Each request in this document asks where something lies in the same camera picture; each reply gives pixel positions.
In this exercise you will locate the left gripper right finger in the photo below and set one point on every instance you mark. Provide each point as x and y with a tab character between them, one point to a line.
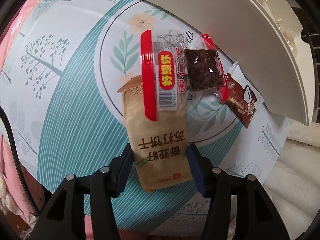
201	171

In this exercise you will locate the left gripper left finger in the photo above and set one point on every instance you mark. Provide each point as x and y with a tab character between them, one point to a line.
120	169

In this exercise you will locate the beige soda cracker packet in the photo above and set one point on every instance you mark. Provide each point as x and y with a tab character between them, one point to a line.
159	147

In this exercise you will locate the brown chocolate snack packet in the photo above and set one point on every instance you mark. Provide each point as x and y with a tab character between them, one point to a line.
243	98

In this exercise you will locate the red edged date snack packet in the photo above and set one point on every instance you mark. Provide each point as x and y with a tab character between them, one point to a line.
170	70

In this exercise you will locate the white curtain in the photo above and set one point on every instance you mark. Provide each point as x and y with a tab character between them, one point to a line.
284	156

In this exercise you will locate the leaf patterned tablecloth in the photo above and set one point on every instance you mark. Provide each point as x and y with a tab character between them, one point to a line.
84	130

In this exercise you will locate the white plastic storage bin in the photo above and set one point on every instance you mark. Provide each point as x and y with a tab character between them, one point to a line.
264	37

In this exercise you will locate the pink quilt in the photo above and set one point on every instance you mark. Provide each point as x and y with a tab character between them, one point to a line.
10	129

